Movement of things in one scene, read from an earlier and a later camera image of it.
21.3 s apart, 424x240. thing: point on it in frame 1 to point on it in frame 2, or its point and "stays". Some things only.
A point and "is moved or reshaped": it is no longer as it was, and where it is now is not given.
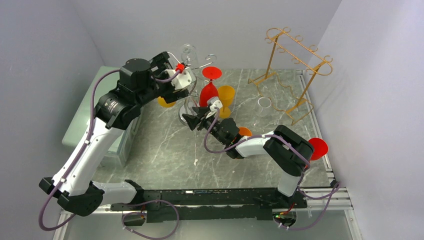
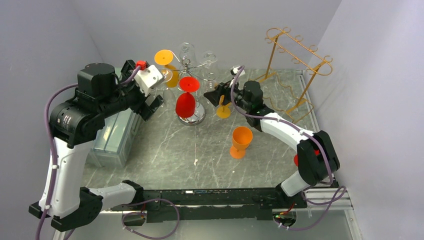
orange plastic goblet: (163, 103) is moved or reshaped
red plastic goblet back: (209, 90) to (185, 102)
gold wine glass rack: (290, 68) stays
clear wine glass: (190, 101) is moved or reshaped
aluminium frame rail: (335, 200) stays
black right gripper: (193, 121) to (222, 89)
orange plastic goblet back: (226, 94) stays
